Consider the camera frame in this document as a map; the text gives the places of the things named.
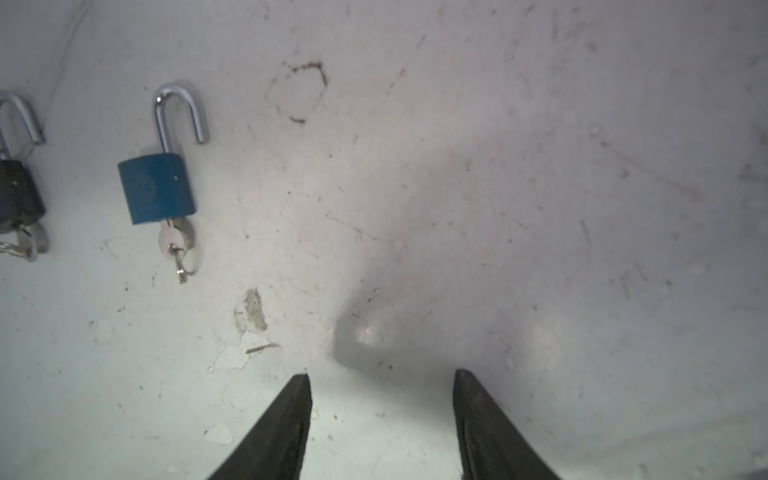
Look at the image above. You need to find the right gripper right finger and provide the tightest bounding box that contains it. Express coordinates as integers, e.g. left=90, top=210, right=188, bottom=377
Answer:
left=452, top=369, right=559, bottom=480

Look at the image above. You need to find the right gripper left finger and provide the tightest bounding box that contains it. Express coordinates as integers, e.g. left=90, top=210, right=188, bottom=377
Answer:
left=210, top=373, right=312, bottom=480

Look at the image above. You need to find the black padlock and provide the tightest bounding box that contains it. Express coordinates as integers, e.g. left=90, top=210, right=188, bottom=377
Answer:
left=1, top=91, right=46, bottom=234

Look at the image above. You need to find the dark key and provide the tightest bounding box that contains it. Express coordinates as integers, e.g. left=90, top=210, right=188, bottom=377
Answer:
left=158, top=217, right=194, bottom=285

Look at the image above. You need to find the blue padlock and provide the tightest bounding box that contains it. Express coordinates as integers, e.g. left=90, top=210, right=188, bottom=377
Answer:
left=118, top=82, right=209, bottom=225

